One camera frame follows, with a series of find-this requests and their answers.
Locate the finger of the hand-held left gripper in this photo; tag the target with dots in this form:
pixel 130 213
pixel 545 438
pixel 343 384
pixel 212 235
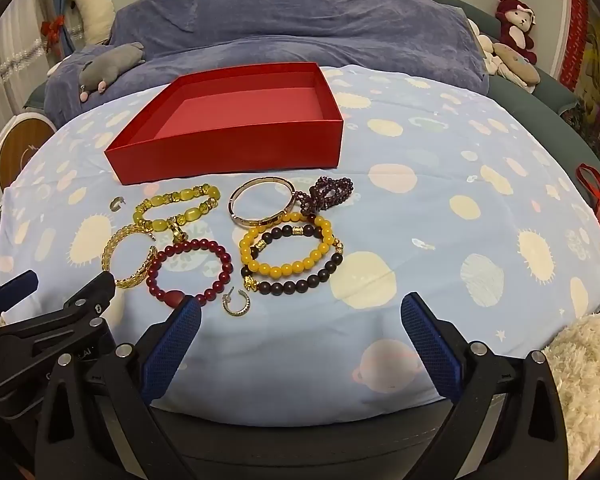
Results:
pixel 15 286
pixel 87 297

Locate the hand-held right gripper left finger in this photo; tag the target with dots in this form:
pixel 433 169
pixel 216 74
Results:
pixel 172 350

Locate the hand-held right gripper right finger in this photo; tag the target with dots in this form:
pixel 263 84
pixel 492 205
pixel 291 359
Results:
pixel 430 345

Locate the rose gold bangle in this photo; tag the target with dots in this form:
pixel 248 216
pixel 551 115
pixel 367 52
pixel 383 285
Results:
pixel 260 221

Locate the red cardboard box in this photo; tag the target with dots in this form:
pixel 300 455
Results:
pixel 230 160

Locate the gold hoop earring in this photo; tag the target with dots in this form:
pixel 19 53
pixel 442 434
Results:
pixel 245 305

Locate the small silver earring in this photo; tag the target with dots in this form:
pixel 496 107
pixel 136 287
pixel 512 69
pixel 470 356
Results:
pixel 113 205

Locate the round white wooden device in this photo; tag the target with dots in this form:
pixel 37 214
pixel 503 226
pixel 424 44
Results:
pixel 25 145

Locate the white fluffy blanket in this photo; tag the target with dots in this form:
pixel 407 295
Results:
pixel 590 375

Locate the white sheer curtain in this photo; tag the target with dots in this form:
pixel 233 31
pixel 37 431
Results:
pixel 10 60

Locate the grey plush toy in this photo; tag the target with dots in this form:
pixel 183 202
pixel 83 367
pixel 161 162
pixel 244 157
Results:
pixel 110 62

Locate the red curtain bow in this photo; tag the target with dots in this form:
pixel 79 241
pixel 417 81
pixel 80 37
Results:
pixel 52 27

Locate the white long plush toy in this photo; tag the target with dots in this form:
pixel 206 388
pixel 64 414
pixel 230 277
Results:
pixel 97 10

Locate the white small plush toy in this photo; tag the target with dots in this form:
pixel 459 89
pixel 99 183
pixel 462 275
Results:
pixel 490 57

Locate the brown cookie plush toy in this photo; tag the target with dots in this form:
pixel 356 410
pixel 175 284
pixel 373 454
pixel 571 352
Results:
pixel 520 62

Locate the red monkey plush toy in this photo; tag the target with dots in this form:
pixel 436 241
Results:
pixel 512 35

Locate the purple plush blanket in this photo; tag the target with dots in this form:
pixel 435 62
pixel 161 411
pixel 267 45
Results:
pixel 305 20

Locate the green upholstered bed frame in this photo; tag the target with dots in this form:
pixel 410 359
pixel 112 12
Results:
pixel 550 90

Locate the red wall poster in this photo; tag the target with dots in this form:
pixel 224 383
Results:
pixel 590 60

